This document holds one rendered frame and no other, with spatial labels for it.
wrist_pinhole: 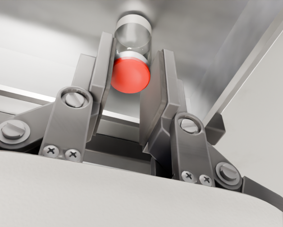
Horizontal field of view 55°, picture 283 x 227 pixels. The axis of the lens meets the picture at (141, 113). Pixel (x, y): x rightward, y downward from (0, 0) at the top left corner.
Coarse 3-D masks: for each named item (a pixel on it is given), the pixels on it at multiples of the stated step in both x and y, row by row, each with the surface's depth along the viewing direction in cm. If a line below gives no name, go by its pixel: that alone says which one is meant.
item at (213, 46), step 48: (0, 0) 15; (48, 0) 15; (96, 0) 15; (144, 0) 15; (192, 0) 15; (240, 0) 15; (0, 48) 18; (48, 48) 18; (96, 48) 17; (192, 48) 17; (240, 48) 15; (48, 96) 16; (192, 96) 20
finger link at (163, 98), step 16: (160, 64) 12; (160, 80) 11; (176, 80) 11; (144, 96) 14; (160, 96) 11; (176, 96) 11; (144, 112) 13; (160, 112) 11; (176, 112) 10; (144, 128) 12; (160, 128) 10; (144, 144) 12; (160, 144) 11; (208, 144) 10; (160, 160) 11; (224, 160) 10; (224, 176) 9; (240, 176) 10
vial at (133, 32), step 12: (120, 24) 15; (132, 24) 15; (144, 24) 15; (120, 36) 14; (132, 36) 14; (144, 36) 14; (120, 48) 13; (132, 48) 13; (144, 48) 13; (144, 60) 13
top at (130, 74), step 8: (128, 56) 13; (120, 64) 13; (128, 64) 13; (136, 64) 12; (144, 64) 13; (112, 72) 13; (120, 72) 13; (128, 72) 13; (136, 72) 13; (144, 72) 13; (112, 80) 13; (120, 80) 13; (128, 80) 13; (136, 80) 13; (144, 80) 13; (120, 88) 14; (128, 88) 14; (136, 88) 14; (144, 88) 14
